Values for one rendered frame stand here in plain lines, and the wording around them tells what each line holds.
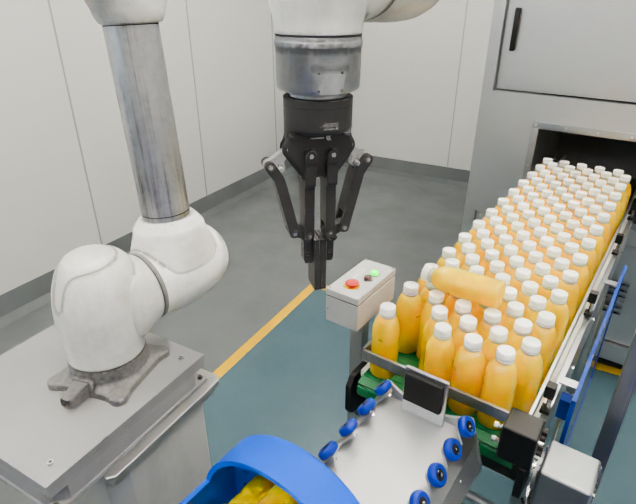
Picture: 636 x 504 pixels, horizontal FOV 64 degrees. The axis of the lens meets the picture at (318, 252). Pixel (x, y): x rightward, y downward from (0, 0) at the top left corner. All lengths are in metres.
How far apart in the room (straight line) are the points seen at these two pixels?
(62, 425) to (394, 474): 0.64
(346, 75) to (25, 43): 3.07
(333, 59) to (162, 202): 0.64
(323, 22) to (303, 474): 0.54
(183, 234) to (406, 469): 0.66
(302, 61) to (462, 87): 4.82
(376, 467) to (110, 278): 0.64
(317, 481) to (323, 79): 0.49
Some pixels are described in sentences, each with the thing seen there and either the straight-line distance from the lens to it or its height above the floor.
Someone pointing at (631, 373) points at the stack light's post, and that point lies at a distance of 1.43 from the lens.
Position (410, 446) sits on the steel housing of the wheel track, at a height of 0.93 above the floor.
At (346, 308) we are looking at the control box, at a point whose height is 1.06.
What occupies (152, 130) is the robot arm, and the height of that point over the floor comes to 1.55.
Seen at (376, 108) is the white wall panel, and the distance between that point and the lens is 5.63.
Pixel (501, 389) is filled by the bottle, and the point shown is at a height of 1.02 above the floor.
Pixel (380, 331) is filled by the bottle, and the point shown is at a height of 1.05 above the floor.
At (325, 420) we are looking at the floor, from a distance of 2.50.
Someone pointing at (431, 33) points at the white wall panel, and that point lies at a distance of 5.36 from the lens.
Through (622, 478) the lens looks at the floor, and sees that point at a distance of 2.61.
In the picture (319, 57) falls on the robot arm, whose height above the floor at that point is 1.73.
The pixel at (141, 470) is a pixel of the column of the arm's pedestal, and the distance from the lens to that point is 1.17.
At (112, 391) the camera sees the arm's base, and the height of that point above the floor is 1.09.
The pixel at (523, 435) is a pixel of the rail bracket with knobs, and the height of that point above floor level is 1.00.
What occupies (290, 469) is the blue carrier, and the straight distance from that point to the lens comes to 0.72.
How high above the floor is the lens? 1.79
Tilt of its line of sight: 27 degrees down
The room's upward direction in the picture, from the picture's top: straight up
